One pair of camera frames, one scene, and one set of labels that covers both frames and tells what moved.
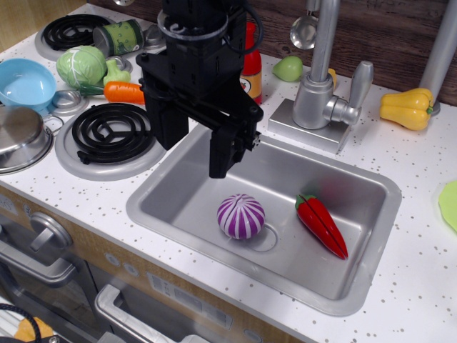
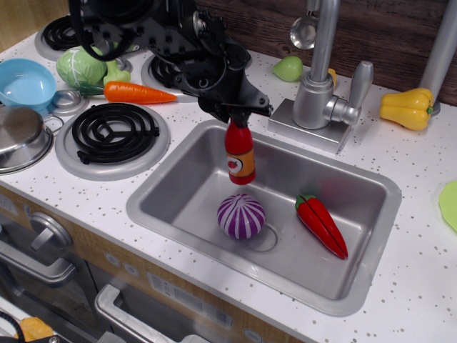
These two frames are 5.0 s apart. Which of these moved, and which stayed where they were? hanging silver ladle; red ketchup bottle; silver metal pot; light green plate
Moved: red ketchup bottle
Stayed: silver metal pot; light green plate; hanging silver ladle
